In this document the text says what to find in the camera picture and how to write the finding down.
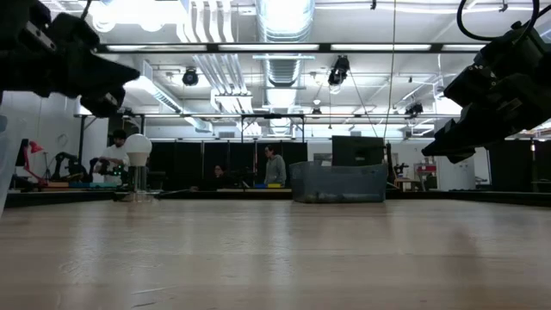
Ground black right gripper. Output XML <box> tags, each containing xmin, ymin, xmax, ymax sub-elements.
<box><xmin>421</xmin><ymin>55</ymin><xmax>551</xmax><ymax>164</ymax></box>

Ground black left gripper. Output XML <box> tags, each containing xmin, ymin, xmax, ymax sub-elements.
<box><xmin>0</xmin><ymin>16</ymin><xmax>141</xmax><ymax>118</ymax></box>

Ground white square pillar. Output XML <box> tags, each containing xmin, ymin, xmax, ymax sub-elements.
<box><xmin>434</xmin><ymin>154</ymin><xmax>487</xmax><ymax>191</ymax></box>

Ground black partition panels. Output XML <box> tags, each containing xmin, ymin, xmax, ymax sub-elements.
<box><xmin>148</xmin><ymin>139</ymin><xmax>309</xmax><ymax>191</ymax></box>
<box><xmin>486</xmin><ymin>137</ymin><xmax>551</xmax><ymax>194</ymax></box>

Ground red cart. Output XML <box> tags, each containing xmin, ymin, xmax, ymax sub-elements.
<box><xmin>413</xmin><ymin>162</ymin><xmax>438</xmax><ymax>191</ymax></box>

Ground person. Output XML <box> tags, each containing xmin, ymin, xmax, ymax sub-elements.
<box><xmin>95</xmin><ymin>128</ymin><xmax>131</xmax><ymax>185</ymax></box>
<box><xmin>263</xmin><ymin>145</ymin><xmax>288</xmax><ymax>187</ymax></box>
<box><xmin>209</xmin><ymin>164</ymin><xmax>230</xmax><ymax>191</ymax></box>

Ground white bulb table lamp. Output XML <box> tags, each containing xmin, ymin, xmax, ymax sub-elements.
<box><xmin>114</xmin><ymin>133</ymin><xmax>158</xmax><ymax>203</ymax></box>

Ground red desk lamp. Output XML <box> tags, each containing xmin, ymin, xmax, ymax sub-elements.
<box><xmin>22</xmin><ymin>140</ymin><xmax>51</xmax><ymax>189</ymax></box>

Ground far table blue mat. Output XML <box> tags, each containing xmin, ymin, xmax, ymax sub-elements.
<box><xmin>8</xmin><ymin>180</ymin><xmax>124</xmax><ymax>193</ymax></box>

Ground black monitor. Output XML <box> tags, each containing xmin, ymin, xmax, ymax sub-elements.
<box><xmin>331</xmin><ymin>135</ymin><xmax>385</xmax><ymax>167</ymax></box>

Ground black overhead light beam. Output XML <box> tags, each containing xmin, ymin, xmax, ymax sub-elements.
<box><xmin>92</xmin><ymin>41</ymin><xmax>487</xmax><ymax>55</ymax></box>

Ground dark smoky plastic bin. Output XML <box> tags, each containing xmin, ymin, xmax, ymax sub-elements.
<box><xmin>288</xmin><ymin>161</ymin><xmax>388</xmax><ymax>204</ymax></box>

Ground white rectangular ceiling duct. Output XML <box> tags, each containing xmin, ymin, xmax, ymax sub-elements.
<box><xmin>122</xmin><ymin>58</ymin><xmax>212</xmax><ymax>133</ymax></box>

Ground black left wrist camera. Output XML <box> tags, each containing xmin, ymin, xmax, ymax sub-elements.
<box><xmin>42</xmin><ymin>11</ymin><xmax>101</xmax><ymax>47</ymax></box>

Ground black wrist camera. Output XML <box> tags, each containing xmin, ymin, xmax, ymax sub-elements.
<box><xmin>471</xmin><ymin>23</ymin><xmax>551</xmax><ymax>78</ymax></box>
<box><xmin>42</xmin><ymin>11</ymin><xmax>101</xmax><ymax>47</ymax></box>

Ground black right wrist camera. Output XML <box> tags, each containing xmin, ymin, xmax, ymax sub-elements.
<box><xmin>471</xmin><ymin>23</ymin><xmax>551</xmax><ymax>78</ymax></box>

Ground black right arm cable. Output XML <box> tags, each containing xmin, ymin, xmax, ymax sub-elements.
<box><xmin>455</xmin><ymin>0</ymin><xmax>542</xmax><ymax>43</ymax></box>

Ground black far rig frame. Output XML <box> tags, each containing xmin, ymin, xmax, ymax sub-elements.
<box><xmin>75</xmin><ymin>112</ymin><xmax>464</xmax><ymax>143</ymax></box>

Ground round silver ceiling duct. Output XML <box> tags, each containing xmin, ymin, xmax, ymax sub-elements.
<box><xmin>254</xmin><ymin>0</ymin><xmax>316</xmax><ymax>137</ymax></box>

